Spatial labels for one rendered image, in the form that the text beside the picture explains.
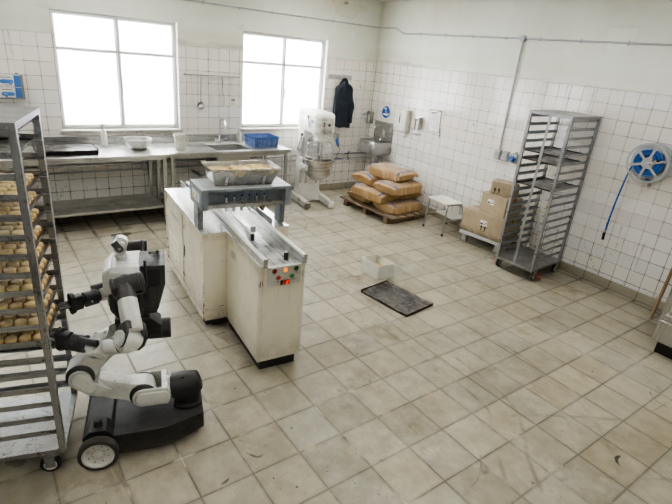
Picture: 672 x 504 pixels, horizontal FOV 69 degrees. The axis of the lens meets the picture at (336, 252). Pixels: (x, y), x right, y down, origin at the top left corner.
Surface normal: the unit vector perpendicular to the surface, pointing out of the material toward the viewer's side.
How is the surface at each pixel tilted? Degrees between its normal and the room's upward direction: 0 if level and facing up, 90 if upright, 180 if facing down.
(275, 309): 90
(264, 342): 90
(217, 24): 90
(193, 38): 90
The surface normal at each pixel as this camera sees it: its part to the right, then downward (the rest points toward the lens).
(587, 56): -0.81, 0.15
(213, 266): 0.50, 0.37
